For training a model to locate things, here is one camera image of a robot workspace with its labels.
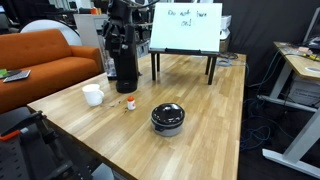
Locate black coffee machine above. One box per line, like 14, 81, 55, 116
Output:
103, 0, 138, 93

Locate white mug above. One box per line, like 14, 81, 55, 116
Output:
82, 84, 104, 106

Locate orange white coffee pod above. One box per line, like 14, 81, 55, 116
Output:
127, 96, 136, 110

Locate black tripod clamp stand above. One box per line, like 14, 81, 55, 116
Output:
0, 107, 93, 180

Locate whiteboard sign on stand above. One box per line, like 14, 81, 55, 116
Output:
148, 2, 222, 85

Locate orange sofa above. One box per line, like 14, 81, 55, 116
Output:
0, 29, 102, 113

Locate side desk white legs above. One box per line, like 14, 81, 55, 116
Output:
258, 42, 320, 179

